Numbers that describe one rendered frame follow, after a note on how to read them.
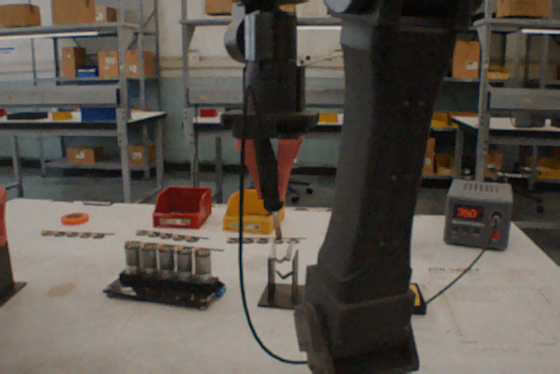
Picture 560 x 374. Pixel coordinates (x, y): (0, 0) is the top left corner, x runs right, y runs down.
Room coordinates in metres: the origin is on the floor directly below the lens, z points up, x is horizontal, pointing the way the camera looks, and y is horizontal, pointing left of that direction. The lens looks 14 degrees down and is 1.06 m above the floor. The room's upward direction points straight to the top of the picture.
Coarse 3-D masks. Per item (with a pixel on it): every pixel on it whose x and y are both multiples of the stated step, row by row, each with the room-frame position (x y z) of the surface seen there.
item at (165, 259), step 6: (168, 246) 0.68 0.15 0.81; (174, 252) 0.67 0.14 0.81; (162, 258) 0.66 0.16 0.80; (168, 258) 0.66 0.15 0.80; (174, 258) 0.67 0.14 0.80; (162, 264) 0.66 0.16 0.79; (168, 264) 0.66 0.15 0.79; (174, 264) 0.67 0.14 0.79; (162, 270) 0.66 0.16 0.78; (168, 270) 0.66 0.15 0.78; (174, 270) 0.67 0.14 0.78; (162, 276) 0.66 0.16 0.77; (168, 276) 0.66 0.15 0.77; (174, 276) 0.67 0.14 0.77
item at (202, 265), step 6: (204, 252) 0.66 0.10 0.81; (198, 258) 0.65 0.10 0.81; (204, 258) 0.65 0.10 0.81; (210, 258) 0.65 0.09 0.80; (198, 264) 0.65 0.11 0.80; (204, 264) 0.65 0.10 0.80; (210, 264) 0.65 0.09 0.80; (198, 270) 0.65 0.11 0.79; (204, 270) 0.65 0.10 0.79; (210, 270) 0.65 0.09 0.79; (198, 276) 0.65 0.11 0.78; (204, 276) 0.65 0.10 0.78; (210, 276) 0.65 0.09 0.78; (198, 282) 0.65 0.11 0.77; (204, 282) 0.65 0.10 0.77
